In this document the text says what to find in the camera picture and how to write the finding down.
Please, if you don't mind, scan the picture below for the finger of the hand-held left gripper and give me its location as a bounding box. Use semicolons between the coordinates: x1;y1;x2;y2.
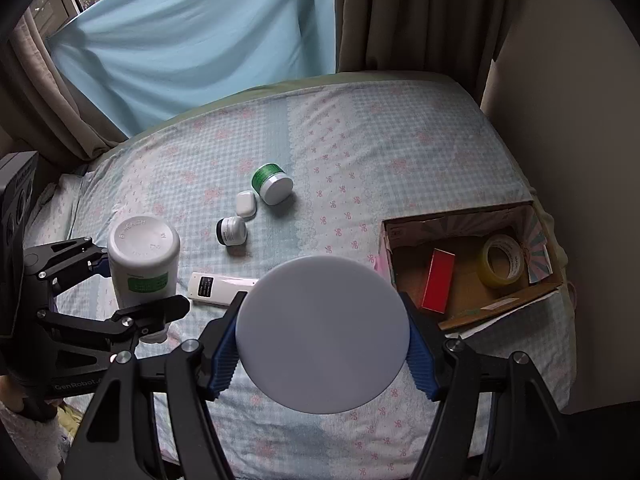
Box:
22;236;112;306
37;295;191;361

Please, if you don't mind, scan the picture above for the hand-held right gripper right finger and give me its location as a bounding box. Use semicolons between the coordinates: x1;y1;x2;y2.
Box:
398;291;571;480

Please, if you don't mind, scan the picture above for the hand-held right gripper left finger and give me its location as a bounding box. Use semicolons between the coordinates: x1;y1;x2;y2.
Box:
62;291;249;480

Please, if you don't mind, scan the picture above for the large white bottle green label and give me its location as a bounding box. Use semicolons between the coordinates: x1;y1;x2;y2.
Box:
106;216;181;344

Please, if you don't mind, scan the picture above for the white round disc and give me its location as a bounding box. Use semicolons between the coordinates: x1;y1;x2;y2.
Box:
236;255;412;415

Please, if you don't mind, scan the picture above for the cardboard box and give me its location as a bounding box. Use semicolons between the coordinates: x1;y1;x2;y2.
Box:
378;200;565;332

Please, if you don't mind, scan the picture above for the white remote control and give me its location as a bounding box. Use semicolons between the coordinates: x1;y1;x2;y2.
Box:
187;272;261;307

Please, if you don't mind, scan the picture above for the red box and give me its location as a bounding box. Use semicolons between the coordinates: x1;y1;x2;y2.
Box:
421;248;456;315

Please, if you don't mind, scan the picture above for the small black-lidded white jar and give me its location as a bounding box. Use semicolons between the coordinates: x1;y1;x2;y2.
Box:
216;216;247;247

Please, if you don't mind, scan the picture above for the yellow tape roll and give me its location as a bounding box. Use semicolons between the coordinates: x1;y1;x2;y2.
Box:
481;234;529;289

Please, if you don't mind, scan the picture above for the green-lidded white jar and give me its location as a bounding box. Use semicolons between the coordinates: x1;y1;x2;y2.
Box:
251;162;294;206

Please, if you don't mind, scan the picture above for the bed with checkered sheet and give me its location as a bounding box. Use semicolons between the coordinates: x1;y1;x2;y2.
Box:
20;71;576;480

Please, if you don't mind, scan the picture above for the light blue sheet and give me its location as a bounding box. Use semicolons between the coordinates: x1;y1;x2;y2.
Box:
46;0;339;138

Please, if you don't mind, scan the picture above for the beige curtain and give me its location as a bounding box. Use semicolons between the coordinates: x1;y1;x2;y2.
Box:
0;0;512;163

